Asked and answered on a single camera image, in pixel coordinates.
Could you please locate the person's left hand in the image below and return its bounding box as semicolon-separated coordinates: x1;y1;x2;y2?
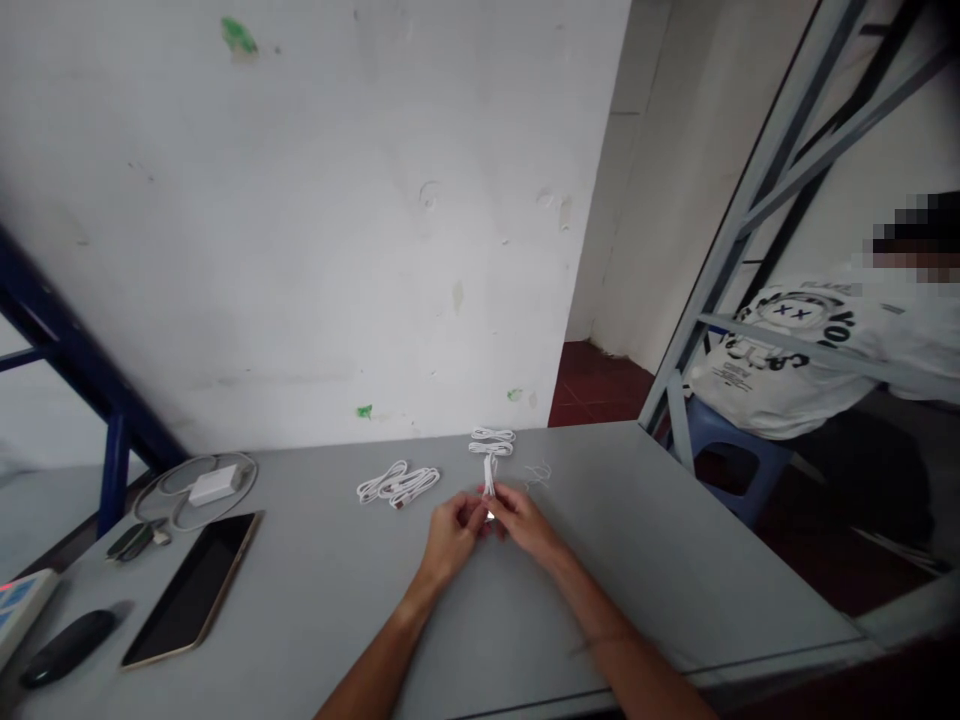
420;494;499;585

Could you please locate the person's right hand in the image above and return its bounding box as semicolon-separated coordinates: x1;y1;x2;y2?
491;483;562;562

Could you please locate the blue plastic stool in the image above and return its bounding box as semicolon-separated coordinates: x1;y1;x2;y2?
684;395;798;524

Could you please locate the white power adapter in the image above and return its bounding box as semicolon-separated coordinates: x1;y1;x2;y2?
188;465;236;508

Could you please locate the gold-edged tablet with black screen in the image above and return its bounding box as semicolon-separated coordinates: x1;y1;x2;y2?
119;510;267;671

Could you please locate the green and black small device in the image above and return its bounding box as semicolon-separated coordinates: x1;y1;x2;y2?
104;519;172;565

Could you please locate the black oval case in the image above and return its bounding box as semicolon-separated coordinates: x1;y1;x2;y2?
19;609;118;691

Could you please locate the white device with blue buttons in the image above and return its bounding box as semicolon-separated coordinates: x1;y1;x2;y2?
0;567;62;670

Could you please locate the white loose charging cable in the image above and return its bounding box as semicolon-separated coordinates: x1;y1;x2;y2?
355;459;412;505
383;466;443;514

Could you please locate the grey coiled adapter cable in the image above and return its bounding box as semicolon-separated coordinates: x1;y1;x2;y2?
134;451;261;538

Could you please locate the blue metal frame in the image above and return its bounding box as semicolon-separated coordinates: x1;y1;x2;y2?
0;223;190;541

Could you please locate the grey metal shelf frame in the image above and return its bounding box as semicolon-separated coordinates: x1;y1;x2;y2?
635;0;960;468

